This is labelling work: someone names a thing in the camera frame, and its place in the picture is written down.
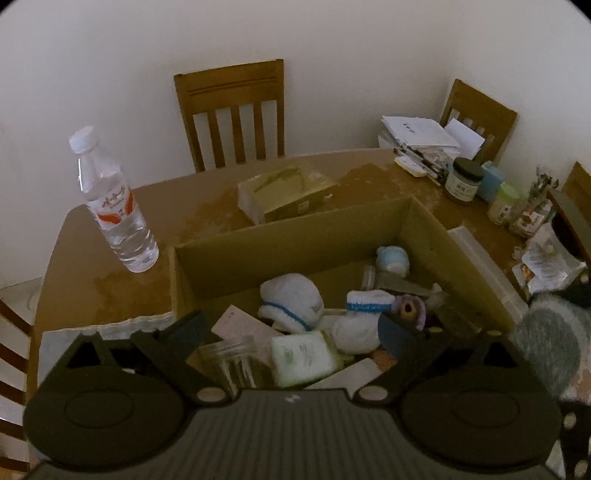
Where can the light blue container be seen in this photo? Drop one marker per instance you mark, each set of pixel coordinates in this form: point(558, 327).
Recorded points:
point(493, 180)

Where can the clear water bottle red label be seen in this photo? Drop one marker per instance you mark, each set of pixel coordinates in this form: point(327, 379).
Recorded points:
point(117, 217)

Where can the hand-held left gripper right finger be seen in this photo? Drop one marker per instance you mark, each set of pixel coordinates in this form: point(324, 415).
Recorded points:
point(397, 337)

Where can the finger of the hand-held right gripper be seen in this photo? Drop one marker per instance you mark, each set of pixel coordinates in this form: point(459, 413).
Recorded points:
point(577, 443)
point(581, 290)

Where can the blue white sheep toy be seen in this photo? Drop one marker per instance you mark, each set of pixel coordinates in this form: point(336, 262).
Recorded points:
point(392, 261)

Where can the stack of white papers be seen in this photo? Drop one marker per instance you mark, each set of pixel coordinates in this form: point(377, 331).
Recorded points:
point(415, 131)

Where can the green grey checked towel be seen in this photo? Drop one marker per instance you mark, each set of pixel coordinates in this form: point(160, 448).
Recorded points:
point(55, 346)

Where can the jar holding pens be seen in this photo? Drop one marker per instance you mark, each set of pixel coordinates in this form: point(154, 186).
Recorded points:
point(531, 217)

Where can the clear plastic jar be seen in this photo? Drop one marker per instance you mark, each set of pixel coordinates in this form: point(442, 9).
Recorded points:
point(231, 364)

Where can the dark lidded jar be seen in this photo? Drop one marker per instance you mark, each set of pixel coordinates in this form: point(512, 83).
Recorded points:
point(464, 182)

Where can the green lidded jar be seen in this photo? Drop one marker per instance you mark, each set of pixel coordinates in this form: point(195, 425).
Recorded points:
point(503, 205)

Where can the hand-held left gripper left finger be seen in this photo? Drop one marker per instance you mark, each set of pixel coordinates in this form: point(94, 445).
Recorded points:
point(189, 330)

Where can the small white green box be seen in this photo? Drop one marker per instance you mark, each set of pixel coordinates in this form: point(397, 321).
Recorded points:
point(304, 357)

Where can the purple tape roll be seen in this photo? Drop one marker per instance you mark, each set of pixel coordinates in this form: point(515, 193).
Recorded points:
point(411, 311)

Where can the white sock blue stripe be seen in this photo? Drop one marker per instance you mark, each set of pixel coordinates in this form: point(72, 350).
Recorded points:
point(291, 300)
point(358, 323)

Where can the small open cardboard box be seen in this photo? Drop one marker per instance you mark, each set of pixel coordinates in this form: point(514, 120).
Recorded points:
point(277, 203)

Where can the wooden chair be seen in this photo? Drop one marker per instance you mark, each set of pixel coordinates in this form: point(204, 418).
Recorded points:
point(231, 87)
point(480, 108)
point(579, 182)
point(14, 369)

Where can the large cardboard box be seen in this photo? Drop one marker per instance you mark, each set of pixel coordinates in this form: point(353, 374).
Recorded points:
point(277, 249)

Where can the pink box dark label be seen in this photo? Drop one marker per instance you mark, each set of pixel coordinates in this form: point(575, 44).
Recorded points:
point(240, 325)

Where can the grey knitted sock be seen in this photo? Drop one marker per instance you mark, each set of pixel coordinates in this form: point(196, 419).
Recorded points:
point(549, 341)

